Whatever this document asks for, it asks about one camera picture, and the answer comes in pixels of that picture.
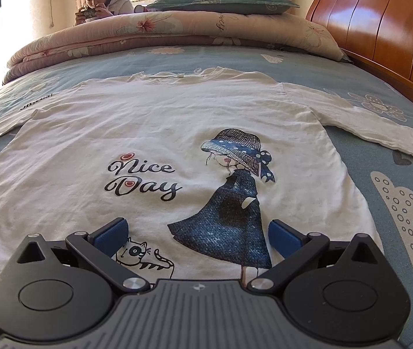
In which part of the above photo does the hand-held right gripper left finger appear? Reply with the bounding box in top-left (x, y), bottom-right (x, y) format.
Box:
top-left (15, 217), bottom-right (152, 293)

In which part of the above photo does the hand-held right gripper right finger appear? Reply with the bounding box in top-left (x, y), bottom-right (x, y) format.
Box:
top-left (248, 220), bottom-right (388, 293)

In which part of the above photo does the green floral pillow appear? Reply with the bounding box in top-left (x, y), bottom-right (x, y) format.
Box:
top-left (147, 0), bottom-right (300, 16)

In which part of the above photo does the wooden headboard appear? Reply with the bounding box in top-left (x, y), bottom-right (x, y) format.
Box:
top-left (305, 0), bottom-right (413, 124)

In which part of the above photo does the white printed long-sleeve shirt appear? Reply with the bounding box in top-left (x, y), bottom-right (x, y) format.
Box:
top-left (0, 66), bottom-right (413, 335)

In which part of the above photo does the pink floral folded quilt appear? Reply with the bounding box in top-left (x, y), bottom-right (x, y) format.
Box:
top-left (2, 10), bottom-right (347, 85)

